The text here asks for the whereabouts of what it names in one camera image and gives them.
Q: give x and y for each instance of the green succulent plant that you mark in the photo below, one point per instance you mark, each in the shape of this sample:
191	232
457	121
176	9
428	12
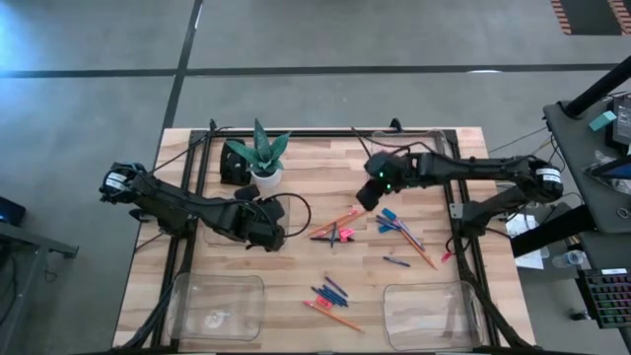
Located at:
261	153

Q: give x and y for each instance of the silver metal bracket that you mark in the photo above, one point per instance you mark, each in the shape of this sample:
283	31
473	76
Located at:
456	211

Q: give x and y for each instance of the black pole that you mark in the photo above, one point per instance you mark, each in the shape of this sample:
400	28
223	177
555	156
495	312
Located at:
601	86

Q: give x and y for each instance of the large clear plastic bin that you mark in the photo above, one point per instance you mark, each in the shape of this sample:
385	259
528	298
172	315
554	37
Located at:
217	305
429	315

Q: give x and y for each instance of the grey side table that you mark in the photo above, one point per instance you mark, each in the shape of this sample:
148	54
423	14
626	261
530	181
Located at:
577	163

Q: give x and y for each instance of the clear water bottle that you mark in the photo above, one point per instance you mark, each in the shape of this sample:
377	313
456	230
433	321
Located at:
569	258

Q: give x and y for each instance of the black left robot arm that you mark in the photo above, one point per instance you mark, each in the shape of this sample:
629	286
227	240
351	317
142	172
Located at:
167	202

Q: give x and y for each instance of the white paper sheet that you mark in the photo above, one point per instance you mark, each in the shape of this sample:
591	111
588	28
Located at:
530	259

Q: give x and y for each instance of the blue crayons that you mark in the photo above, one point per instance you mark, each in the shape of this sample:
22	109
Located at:
384	229
389	213

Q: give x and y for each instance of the backlit black keyboard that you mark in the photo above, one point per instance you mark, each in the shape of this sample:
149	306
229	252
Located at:
609	298

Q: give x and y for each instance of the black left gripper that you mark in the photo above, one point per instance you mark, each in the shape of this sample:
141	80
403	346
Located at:
266	236

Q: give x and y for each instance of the black device with blue light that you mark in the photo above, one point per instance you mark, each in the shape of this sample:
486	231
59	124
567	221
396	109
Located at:
11	212

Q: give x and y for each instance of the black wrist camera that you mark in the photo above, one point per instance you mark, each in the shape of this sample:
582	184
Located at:
370	194
274	209

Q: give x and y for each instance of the black tablet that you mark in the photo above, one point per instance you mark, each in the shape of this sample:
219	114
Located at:
616	170

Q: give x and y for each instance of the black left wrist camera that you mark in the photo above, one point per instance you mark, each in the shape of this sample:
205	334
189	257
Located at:
274	209

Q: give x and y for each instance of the small clear plastic bin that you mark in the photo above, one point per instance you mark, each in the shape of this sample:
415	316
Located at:
439	140
222	240

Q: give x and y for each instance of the white plant pot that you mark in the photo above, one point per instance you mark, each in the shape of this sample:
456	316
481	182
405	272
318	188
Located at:
268	181

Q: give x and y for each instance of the pink eraser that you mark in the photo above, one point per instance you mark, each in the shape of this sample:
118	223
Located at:
346	232
347	238
324	302

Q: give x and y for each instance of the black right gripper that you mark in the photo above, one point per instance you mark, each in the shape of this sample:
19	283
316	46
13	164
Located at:
394	170

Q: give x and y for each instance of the striped floor mat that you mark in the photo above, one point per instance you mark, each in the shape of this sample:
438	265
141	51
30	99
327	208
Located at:
591	17

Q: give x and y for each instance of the orange pencil with pink eraser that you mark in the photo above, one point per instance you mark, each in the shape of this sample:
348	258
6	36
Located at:
323	228
426	256
340	320
351	220

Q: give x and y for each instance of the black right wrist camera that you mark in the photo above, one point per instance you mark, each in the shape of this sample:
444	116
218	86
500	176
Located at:
370	194

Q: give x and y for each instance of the teal box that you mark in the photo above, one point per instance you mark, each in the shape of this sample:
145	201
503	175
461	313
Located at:
602	120

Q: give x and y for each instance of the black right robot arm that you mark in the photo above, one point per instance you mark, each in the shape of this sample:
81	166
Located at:
473	167

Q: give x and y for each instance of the blue crayon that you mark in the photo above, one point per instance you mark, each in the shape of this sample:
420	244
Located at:
337	294
394	228
415	238
408	228
397	261
336	286
387	221
332	295
320	293
334	232

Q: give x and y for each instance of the black crossbar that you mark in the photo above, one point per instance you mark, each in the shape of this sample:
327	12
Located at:
552	232

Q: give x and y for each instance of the dark grey table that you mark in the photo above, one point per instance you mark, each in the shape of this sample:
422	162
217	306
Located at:
29	236

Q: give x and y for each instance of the black clamp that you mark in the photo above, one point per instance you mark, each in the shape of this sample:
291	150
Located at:
137	215

